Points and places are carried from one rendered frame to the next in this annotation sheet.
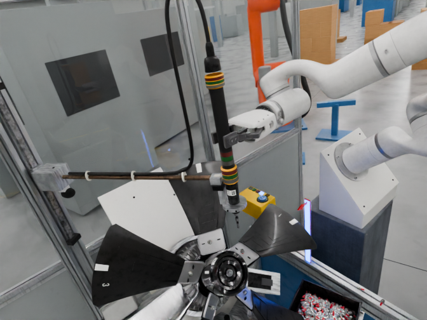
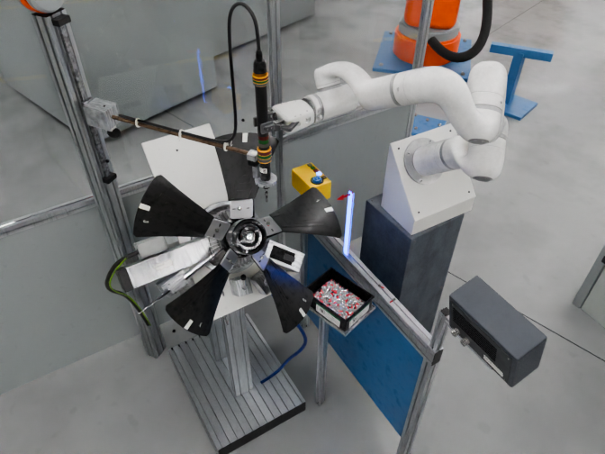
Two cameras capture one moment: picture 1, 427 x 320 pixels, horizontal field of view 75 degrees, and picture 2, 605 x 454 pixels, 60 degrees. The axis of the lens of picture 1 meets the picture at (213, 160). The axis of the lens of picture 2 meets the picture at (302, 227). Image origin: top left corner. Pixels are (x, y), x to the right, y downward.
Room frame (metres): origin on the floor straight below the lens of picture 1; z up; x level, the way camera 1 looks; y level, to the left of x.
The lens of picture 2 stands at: (-0.68, -0.22, 2.41)
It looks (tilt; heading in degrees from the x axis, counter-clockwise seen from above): 43 degrees down; 3
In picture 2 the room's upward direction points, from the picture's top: straight up
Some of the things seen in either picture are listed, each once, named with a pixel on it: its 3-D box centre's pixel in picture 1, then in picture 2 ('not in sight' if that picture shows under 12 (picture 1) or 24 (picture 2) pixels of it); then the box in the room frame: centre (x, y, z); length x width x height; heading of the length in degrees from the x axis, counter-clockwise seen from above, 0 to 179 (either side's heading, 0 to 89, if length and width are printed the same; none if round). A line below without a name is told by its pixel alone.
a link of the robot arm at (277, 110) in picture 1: (269, 116); (312, 109); (0.74, -0.18, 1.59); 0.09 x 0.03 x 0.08; 35
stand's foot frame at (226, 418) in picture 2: not in sight; (234, 378); (0.73, 0.19, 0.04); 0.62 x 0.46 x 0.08; 35
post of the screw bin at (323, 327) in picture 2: not in sight; (322, 355); (0.65, -0.25, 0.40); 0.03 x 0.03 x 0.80; 50
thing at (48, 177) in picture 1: (51, 176); (100, 113); (0.86, 0.55, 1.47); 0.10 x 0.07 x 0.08; 70
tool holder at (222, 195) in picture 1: (229, 190); (262, 167); (0.64, -0.03, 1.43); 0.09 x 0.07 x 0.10; 69
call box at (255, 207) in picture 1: (256, 204); (311, 184); (1.09, -0.17, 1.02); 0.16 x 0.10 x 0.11; 35
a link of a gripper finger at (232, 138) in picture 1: (237, 138); (273, 128); (0.62, -0.07, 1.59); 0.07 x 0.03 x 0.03; 125
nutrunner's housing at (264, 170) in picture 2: (224, 140); (263, 125); (0.64, -0.04, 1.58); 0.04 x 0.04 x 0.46
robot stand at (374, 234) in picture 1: (342, 268); (400, 278); (1.08, -0.62, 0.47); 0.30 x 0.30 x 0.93; 36
